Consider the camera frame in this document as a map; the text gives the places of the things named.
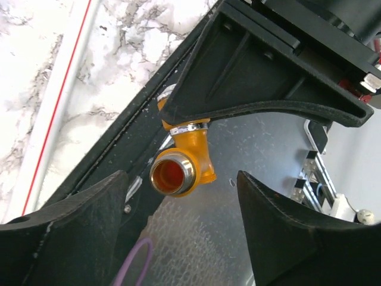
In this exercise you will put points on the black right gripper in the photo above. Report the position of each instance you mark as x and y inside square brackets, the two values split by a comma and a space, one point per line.
[295, 57]

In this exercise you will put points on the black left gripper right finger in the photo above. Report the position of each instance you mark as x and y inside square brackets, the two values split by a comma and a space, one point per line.
[290, 244]

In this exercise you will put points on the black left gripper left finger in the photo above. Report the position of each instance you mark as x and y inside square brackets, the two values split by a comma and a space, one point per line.
[70, 242]

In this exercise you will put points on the orange water faucet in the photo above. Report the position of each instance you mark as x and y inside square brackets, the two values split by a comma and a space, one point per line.
[177, 171]

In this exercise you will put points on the white pipe frame with tees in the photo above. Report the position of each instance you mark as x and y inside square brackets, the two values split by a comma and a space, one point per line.
[57, 94]

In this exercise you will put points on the black table front rail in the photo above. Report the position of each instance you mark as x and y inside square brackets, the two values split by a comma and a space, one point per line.
[136, 132]

